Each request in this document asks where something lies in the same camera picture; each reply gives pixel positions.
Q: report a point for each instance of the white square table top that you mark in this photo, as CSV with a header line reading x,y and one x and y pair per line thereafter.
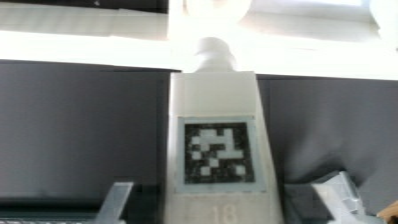
x,y
293,37

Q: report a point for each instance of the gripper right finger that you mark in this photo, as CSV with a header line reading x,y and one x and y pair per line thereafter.
x,y
336,191

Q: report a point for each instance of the white table leg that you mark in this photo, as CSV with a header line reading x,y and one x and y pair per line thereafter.
x,y
220,189

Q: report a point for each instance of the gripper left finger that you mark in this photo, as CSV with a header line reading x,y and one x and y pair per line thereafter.
x,y
114,203

